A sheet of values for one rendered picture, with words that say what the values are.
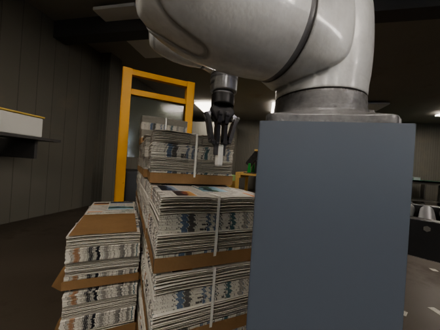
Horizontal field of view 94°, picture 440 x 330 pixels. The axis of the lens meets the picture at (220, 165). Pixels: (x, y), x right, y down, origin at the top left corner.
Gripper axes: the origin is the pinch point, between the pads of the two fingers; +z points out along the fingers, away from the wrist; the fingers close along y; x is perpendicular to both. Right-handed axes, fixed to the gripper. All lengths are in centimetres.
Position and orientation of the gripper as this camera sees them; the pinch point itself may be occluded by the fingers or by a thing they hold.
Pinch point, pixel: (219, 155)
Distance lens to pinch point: 68.3
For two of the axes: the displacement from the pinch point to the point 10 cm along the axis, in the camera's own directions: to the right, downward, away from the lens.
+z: -0.7, 10.0, 0.0
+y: -9.1, -0.6, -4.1
